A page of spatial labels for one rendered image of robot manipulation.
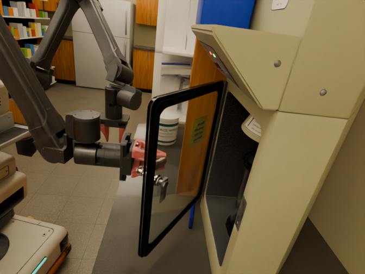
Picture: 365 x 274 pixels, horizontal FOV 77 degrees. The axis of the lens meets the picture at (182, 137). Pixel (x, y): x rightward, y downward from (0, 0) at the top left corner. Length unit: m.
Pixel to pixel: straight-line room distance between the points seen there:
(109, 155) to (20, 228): 1.30
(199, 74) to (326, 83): 0.40
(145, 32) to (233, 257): 5.61
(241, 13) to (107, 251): 0.65
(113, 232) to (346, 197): 0.72
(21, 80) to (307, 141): 0.55
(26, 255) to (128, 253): 1.01
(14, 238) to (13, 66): 1.30
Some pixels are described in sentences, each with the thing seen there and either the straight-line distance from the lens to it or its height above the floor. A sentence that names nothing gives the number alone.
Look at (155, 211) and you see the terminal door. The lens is 0.56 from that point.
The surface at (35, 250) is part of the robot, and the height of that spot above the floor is 0.28.
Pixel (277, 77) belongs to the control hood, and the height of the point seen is 1.46.
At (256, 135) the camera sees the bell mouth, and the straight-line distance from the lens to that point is 0.48.
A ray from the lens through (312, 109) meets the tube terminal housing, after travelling 0.38.
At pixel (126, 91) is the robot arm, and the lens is 0.76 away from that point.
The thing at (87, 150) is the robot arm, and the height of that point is 1.22.
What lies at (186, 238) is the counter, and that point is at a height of 0.94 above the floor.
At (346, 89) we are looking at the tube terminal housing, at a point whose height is 1.45.
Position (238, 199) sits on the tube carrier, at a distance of 0.61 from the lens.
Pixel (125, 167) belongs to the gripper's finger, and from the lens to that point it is 0.55.
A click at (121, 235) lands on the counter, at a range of 0.74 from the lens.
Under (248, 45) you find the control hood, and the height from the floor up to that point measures 1.49.
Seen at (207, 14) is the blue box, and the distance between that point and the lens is 0.51.
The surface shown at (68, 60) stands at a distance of 5.80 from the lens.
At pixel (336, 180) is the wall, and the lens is 0.93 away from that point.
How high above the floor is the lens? 1.50
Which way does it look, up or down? 25 degrees down
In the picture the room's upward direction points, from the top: 8 degrees clockwise
